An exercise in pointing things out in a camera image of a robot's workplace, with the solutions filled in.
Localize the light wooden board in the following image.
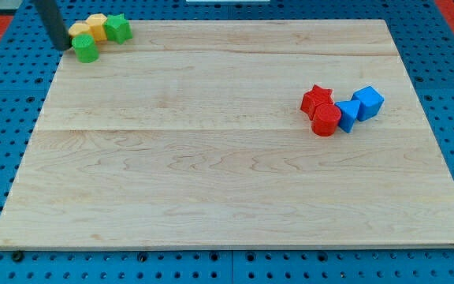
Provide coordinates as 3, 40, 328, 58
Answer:
0, 20, 454, 251

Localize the red cylinder block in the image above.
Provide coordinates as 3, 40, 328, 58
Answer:
311, 104, 341, 136

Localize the red star block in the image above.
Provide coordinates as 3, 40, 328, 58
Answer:
300, 84, 333, 120

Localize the blue triangle block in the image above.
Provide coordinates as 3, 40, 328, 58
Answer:
335, 100, 360, 133

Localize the blue cube block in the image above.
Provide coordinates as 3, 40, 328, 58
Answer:
352, 86, 385, 121

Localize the green star block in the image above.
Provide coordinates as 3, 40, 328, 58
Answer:
103, 13, 132, 44

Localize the green cylinder block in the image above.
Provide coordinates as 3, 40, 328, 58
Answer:
72, 34, 99, 63

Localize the yellow hexagon block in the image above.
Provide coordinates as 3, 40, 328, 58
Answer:
86, 13, 107, 42

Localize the yellow round block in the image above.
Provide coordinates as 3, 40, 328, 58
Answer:
68, 21, 92, 38

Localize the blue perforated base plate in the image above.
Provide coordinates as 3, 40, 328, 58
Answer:
0, 0, 454, 283

